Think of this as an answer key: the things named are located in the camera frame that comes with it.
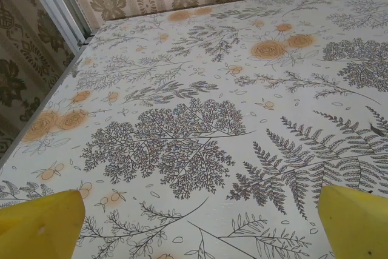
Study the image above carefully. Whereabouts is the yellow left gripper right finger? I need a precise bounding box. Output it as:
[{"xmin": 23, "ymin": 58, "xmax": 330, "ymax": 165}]
[{"xmin": 318, "ymin": 184, "xmax": 388, "ymax": 259}]

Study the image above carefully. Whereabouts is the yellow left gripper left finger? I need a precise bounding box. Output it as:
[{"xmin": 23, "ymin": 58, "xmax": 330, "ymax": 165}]
[{"xmin": 0, "ymin": 189, "xmax": 86, "ymax": 259}]

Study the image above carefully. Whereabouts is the floral print tablecloth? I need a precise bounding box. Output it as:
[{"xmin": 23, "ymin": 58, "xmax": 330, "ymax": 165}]
[{"xmin": 0, "ymin": 0, "xmax": 388, "ymax": 259}]

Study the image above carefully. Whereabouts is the aluminium frame post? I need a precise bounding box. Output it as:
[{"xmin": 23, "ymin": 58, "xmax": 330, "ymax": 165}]
[{"xmin": 22, "ymin": 0, "xmax": 95, "ymax": 55}]

